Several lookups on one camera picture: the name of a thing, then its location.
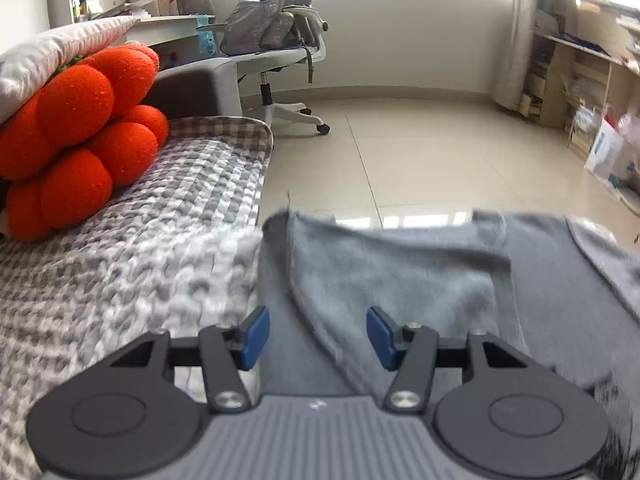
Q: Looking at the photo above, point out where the white desk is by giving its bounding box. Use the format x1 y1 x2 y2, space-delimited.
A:
118 14 210 70

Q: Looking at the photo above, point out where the grey white quilted bedspread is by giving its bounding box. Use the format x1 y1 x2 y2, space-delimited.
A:
1 133 273 479

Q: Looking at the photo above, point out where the white blue cardboard box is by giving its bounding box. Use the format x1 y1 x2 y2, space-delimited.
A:
585 114 639 188

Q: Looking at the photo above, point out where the grey knitted cat sweater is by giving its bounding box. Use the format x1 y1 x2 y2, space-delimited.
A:
257 210 639 479

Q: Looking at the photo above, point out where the white pillow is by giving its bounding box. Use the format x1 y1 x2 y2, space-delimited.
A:
0 15 139 122

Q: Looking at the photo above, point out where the grey checkered blanket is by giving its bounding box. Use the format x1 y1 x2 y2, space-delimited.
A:
168 116 274 160

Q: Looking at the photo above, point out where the grey backpack on chair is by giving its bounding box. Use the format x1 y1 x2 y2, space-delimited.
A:
220 0 300 56

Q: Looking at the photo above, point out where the wooden desk shelf unit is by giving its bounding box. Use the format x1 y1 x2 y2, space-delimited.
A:
520 0 639 158

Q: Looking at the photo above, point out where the right beige curtain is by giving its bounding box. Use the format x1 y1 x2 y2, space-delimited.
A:
491 0 550 110

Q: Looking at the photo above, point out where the white office chair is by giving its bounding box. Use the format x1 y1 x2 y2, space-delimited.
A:
206 0 331 136

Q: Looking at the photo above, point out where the orange pumpkin cushion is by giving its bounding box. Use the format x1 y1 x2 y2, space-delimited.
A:
1 44 168 243

